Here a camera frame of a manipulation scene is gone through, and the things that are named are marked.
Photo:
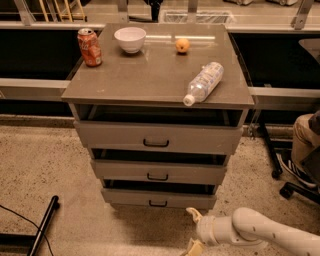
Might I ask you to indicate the wooden chair legs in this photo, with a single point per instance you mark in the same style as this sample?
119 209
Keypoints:
62 10

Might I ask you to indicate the black stand leg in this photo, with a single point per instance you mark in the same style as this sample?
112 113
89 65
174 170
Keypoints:
29 244

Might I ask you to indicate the orange soda can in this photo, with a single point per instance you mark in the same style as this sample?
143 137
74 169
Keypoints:
89 47

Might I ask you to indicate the grey top drawer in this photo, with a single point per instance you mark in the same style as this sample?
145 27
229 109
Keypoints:
161 138

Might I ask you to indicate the white bowl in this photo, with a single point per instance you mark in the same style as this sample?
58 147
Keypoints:
130 39

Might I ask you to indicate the grey drawer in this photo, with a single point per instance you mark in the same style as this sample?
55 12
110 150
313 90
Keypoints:
161 138
158 172
158 199

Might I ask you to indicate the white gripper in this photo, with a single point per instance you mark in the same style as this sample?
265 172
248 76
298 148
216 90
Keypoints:
202 228

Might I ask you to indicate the clear plastic water bottle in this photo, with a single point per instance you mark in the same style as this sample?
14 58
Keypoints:
204 83

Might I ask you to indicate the person leg tan trousers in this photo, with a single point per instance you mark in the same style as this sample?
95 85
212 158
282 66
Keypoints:
306 137

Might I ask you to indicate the grey middle drawer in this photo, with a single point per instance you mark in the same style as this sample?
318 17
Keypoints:
158 172

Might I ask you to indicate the black office chair base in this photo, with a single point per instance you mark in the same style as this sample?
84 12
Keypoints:
275 146

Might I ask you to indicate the grey bottom drawer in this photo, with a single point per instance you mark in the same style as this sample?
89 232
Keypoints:
158 199

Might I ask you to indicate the metal railing frame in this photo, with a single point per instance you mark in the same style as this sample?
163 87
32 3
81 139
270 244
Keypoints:
261 17

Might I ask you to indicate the orange fruit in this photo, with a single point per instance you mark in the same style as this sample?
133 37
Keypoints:
182 45

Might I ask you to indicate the grey drawer cabinet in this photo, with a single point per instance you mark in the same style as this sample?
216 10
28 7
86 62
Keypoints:
149 87

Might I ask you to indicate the black white sneaker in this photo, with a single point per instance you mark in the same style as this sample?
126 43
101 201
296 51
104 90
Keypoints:
288 165

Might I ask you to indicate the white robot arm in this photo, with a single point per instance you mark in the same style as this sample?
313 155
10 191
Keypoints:
248 228

